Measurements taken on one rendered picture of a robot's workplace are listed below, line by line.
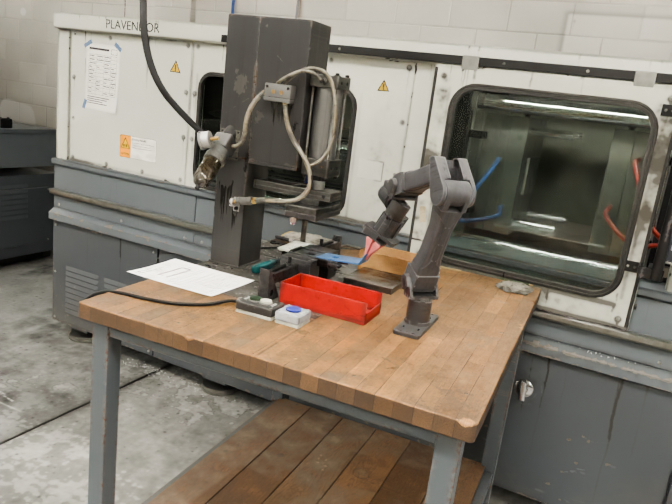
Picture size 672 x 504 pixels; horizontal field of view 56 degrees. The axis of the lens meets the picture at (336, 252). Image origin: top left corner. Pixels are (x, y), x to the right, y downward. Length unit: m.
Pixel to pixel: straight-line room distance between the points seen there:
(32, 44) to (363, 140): 5.10
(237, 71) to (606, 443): 1.76
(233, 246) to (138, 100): 1.35
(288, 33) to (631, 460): 1.81
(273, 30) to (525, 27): 2.83
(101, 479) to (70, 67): 2.22
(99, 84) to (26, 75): 3.91
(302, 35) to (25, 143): 3.31
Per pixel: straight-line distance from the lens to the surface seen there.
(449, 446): 1.30
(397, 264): 2.06
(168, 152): 3.04
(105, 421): 1.75
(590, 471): 2.53
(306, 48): 1.83
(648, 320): 2.32
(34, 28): 7.13
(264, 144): 1.88
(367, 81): 2.50
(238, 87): 1.93
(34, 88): 7.13
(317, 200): 1.84
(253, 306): 1.58
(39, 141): 4.96
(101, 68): 3.33
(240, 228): 1.95
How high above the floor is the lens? 1.46
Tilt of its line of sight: 14 degrees down
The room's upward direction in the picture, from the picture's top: 7 degrees clockwise
